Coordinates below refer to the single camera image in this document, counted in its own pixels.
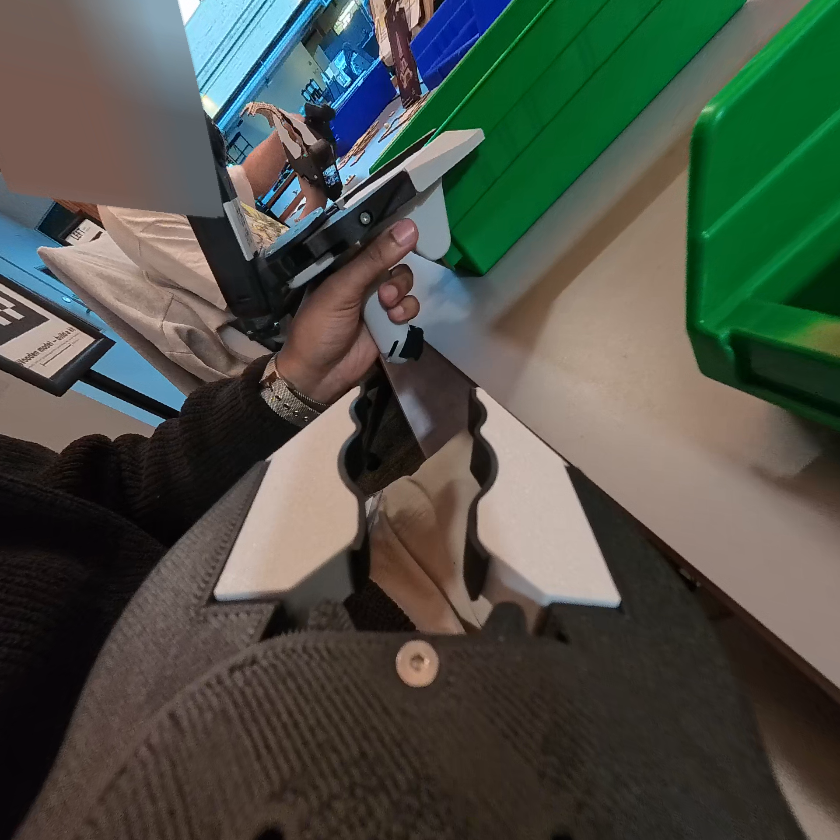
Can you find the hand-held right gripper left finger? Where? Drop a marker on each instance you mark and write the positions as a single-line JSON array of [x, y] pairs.
[[289, 525]]

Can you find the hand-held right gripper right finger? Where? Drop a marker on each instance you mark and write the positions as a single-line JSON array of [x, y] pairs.
[[544, 531]]

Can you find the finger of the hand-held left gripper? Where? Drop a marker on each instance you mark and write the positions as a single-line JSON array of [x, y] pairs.
[[446, 154]]

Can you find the green plastic bin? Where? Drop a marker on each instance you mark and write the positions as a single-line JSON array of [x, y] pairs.
[[768, 229], [558, 131]]

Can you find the another person's forearm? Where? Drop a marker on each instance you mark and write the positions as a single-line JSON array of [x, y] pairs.
[[262, 164]]

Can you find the person's left hand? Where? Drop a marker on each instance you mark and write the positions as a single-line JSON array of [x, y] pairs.
[[334, 328]]

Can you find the blue plastic bin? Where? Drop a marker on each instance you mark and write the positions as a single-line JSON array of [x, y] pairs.
[[459, 39]]

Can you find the metal mesh watch band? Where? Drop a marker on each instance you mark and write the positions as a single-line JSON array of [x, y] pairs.
[[289, 403]]

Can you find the person's leg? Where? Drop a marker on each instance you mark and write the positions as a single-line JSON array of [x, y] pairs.
[[420, 544]]

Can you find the brown wooden model piece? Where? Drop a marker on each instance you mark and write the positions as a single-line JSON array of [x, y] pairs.
[[275, 124]]

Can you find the black framed tag sign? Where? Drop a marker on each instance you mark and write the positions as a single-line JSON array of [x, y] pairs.
[[39, 334]]

